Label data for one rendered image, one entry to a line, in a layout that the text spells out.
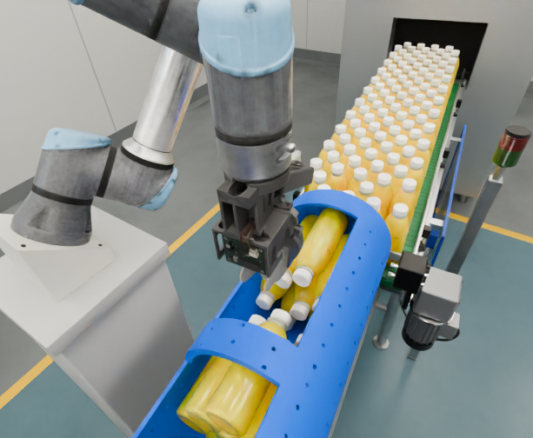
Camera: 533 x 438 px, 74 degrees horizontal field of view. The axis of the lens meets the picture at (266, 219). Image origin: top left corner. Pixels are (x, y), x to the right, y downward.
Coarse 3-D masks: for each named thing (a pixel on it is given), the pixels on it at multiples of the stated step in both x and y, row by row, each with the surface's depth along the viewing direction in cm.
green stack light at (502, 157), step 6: (498, 144) 100; (498, 150) 99; (504, 150) 97; (492, 156) 103; (498, 156) 99; (504, 156) 98; (510, 156) 97; (516, 156) 97; (498, 162) 100; (504, 162) 99; (510, 162) 98; (516, 162) 99
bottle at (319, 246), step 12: (324, 216) 83; (336, 216) 82; (312, 228) 82; (324, 228) 79; (336, 228) 80; (312, 240) 77; (324, 240) 77; (336, 240) 79; (300, 252) 76; (312, 252) 75; (324, 252) 75; (300, 264) 75; (312, 264) 74; (324, 264) 75; (312, 276) 74
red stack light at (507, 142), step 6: (504, 132) 97; (504, 138) 96; (510, 138) 95; (516, 138) 94; (528, 138) 94; (504, 144) 97; (510, 144) 95; (516, 144) 95; (522, 144) 95; (510, 150) 96; (516, 150) 96; (522, 150) 96
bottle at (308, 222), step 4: (308, 216) 91; (312, 216) 90; (316, 216) 90; (304, 220) 90; (308, 220) 89; (312, 220) 89; (300, 224) 90; (304, 224) 88; (308, 224) 88; (312, 224) 88; (304, 228) 87; (308, 228) 87; (304, 232) 86; (308, 232) 86; (304, 236) 85; (292, 264) 80; (292, 268) 80; (288, 272) 79; (292, 272) 80; (292, 280) 80
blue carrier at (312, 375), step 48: (336, 192) 83; (384, 240) 81; (240, 288) 79; (336, 288) 66; (240, 336) 57; (288, 336) 86; (336, 336) 61; (192, 384) 70; (288, 384) 53; (336, 384) 59; (144, 432) 59; (192, 432) 68; (288, 432) 49
